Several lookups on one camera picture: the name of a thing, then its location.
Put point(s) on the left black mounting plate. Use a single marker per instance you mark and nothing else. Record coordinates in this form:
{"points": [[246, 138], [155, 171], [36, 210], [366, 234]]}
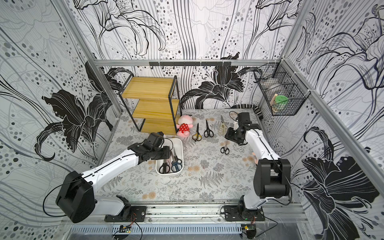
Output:
{"points": [[132, 213]]}

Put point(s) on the black wire wall basket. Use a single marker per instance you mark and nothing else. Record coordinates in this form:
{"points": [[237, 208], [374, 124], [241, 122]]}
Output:
{"points": [[278, 79]]}

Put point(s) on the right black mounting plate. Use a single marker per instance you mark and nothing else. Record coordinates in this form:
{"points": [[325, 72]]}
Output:
{"points": [[236, 214]]}

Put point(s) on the blue handled scissors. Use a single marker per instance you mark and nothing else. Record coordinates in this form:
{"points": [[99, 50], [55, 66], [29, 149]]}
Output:
{"points": [[177, 163]]}

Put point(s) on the small black handled scissors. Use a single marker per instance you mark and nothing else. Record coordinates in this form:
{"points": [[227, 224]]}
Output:
{"points": [[225, 150]]}

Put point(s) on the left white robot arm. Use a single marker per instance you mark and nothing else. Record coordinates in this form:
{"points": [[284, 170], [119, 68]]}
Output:
{"points": [[77, 196]]}

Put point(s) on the black hook rail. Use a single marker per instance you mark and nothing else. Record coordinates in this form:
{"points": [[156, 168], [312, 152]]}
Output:
{"points": [[189, 63]]}

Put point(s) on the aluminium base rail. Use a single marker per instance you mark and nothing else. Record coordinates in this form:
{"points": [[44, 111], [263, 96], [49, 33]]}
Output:
{"points": [[209, 212]]}

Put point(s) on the black yellow connector box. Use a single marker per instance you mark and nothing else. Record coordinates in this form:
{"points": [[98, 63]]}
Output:
{"points": [[248, 231]]}

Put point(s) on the silver black handled scissors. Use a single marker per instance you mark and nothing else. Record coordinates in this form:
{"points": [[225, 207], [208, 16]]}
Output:
{"points": [[164, 168]]}

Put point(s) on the cream handled scissors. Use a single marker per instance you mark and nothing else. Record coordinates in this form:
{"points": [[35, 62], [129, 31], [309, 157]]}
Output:
{"points": [[223, 127]]}

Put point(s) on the small circuit board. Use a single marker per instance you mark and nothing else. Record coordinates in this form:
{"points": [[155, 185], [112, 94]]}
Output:
{"points": [[125, 229]]}

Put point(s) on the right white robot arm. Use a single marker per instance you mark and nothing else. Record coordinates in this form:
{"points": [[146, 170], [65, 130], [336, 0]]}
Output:
{"points": [[271, 180]]}

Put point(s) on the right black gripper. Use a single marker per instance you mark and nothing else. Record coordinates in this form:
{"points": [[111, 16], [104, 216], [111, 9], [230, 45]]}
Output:
{"points": [[231, 136]]}

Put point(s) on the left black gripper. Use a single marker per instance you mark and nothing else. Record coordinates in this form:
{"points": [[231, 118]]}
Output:
{"points": [[166, 155]]}

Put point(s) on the white vented cable duct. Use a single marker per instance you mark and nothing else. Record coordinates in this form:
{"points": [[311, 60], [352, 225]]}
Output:
{"points": [[159, 229]]}

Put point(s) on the white plastic storage box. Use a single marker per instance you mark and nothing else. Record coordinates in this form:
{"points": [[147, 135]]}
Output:
{"points": [[174, 145]]}

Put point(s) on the wooden shelf black frame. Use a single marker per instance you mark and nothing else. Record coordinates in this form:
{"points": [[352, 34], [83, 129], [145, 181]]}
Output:
{"points": [[153, 104]]}

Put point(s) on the green lid in basket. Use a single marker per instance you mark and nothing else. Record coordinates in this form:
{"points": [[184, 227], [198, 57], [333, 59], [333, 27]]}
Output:
{"points": [[281, 100]]}

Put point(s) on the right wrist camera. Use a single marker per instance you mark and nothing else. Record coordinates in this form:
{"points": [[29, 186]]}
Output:
{"points": [[244, 118]]}

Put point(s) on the black mounting plate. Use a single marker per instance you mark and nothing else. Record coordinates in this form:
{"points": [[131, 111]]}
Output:
{"points": [[132, 213], [236, 214]]}

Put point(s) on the black yellow handled scissors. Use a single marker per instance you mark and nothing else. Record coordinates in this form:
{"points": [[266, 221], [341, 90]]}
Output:
{"points": [[197, 136]]}

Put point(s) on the pink plush pig toy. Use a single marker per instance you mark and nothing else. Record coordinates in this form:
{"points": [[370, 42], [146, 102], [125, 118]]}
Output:
{"points": [[185, 123]]}

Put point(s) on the large black handled scissors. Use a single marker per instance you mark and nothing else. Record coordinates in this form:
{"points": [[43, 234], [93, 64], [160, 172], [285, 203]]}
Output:
{"points": [[208, 133]]}

